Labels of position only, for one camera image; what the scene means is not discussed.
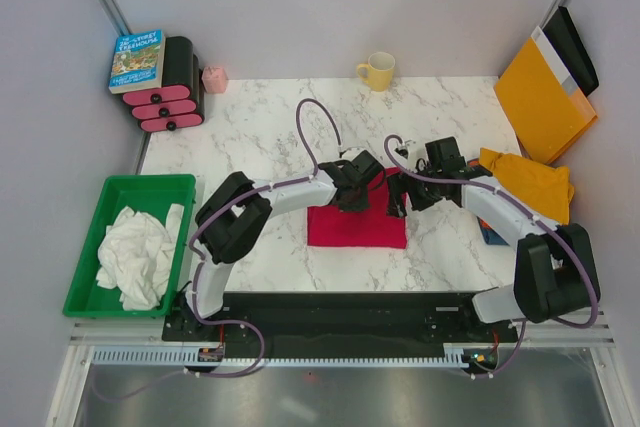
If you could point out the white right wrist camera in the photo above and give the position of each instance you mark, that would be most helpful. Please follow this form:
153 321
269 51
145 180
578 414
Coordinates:
404 149

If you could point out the yellow ceramic mug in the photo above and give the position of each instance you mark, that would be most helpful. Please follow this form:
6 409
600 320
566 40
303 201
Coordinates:
377 72

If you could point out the folded mustard yellow t-shirt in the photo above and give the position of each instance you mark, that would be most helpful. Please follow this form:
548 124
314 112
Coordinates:
548 190

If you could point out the folded blue t-shirt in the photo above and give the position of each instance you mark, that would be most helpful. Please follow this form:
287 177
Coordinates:
491 237

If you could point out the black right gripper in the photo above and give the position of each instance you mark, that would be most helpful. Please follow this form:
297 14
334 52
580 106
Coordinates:
396 185

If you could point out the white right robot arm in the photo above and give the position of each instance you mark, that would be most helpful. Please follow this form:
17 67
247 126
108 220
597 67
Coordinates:
554 275

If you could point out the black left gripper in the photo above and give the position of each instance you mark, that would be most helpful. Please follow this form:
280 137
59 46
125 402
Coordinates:
359 206

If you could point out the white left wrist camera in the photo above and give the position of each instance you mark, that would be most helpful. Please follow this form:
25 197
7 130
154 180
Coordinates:
350 153

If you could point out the black folder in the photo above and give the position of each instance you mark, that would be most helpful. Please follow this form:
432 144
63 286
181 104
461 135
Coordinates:
564 37

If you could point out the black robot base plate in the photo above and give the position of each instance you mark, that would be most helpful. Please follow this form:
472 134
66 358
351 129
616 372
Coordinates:
338 326

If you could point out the aluminium frame rail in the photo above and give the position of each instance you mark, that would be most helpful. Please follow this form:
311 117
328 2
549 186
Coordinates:
147 332

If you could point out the white crumpled t-shirt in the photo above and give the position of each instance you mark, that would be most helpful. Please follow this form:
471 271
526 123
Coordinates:
136 256

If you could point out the white slotted cable duct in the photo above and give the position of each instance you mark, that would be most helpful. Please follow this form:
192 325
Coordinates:
197 357

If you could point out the orange padded envelope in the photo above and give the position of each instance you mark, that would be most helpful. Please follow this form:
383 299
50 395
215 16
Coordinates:
546 108

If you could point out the green plastic tray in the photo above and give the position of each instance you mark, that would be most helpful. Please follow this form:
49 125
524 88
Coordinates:
150 194

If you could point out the small pink box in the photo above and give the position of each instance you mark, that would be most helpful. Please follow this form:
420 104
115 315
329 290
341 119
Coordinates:
214 79

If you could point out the black pink drawer organizer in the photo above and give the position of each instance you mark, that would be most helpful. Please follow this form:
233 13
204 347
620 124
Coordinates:
179 102

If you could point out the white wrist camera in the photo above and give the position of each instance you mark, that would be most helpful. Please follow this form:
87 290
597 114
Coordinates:
404 149
350 153

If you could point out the crimson red t-shirt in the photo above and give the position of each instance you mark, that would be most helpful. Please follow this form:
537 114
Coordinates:
327 226

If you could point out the blue treehouse paperback book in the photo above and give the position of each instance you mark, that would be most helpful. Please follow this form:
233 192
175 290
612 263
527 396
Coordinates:
137 62

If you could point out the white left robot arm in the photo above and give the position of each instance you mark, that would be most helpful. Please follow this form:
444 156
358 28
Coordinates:
231 221

